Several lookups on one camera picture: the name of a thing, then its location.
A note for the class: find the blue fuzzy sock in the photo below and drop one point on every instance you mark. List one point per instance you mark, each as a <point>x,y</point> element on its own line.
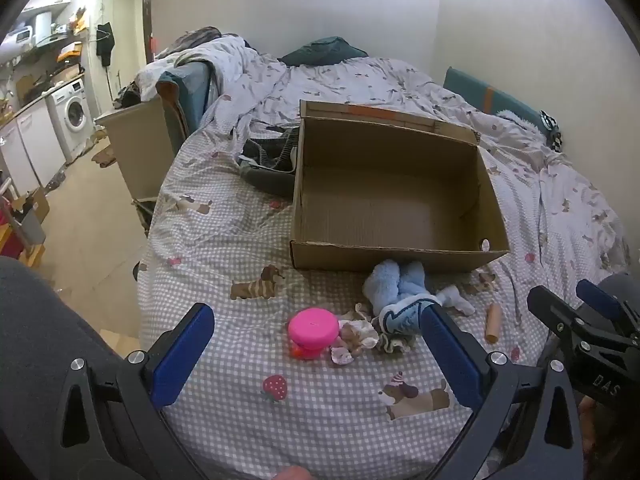
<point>405,312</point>

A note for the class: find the grey bin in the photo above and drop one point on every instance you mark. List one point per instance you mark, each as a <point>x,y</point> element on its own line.
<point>30,222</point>

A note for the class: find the tan wooden cylinder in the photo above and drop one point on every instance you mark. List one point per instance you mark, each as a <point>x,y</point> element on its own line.
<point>493,322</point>

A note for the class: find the fluffy white blanket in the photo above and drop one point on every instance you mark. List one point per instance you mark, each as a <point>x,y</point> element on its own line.
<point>520,120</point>

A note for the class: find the dark teal pillow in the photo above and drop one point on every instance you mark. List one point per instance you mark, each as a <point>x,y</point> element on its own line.
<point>325,50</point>

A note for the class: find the white patterned duvet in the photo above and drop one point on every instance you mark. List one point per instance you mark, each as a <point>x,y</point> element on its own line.
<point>350,85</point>

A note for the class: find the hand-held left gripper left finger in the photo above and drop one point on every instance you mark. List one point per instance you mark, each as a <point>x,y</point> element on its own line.
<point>182,355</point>

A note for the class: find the dark grey folded clothes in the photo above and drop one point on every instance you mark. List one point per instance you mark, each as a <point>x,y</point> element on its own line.
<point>267,165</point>

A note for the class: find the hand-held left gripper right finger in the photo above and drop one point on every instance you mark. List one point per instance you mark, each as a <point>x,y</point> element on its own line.
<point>450,360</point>

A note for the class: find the small pink white scrunchie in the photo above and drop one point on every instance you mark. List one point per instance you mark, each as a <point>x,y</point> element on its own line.
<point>342,355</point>

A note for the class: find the cardboard box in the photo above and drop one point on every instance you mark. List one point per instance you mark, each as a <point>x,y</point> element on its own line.
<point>395,200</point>

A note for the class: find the teal cushion orange edge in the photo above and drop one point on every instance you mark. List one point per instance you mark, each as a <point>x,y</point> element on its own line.
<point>187,90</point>

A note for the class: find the grey striped blanket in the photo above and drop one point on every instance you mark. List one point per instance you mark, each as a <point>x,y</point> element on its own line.
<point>192,40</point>

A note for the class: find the white frilly scrunchie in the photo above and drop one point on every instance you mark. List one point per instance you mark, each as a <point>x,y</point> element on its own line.
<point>357,332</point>

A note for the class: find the beige lace scrunchie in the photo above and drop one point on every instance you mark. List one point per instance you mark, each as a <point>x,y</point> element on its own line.
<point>395,342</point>

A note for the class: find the small white sock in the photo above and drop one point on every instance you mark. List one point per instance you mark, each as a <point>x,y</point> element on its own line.
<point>457,302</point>

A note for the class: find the beige bedside cabinet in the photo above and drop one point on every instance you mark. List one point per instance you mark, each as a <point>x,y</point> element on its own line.
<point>137,150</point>

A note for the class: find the light blue fluffy slipper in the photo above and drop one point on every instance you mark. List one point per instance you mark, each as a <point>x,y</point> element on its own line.
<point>382,282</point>

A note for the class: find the black white checkered cloth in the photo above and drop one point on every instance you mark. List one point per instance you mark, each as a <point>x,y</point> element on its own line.
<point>551,130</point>

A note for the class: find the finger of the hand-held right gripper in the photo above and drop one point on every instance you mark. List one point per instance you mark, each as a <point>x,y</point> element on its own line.
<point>597,297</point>
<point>550,310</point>

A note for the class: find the black hanging garment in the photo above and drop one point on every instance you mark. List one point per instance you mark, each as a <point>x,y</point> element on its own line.
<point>106,42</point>

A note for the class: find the white washing machine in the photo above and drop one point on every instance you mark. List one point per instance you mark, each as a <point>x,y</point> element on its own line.
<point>72,110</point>

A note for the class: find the teal headboard pad orange stripe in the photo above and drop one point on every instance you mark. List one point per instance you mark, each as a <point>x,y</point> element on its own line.
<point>470,87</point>

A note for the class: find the white kitchen cabinet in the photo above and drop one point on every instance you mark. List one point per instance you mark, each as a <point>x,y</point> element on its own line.
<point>25,145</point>

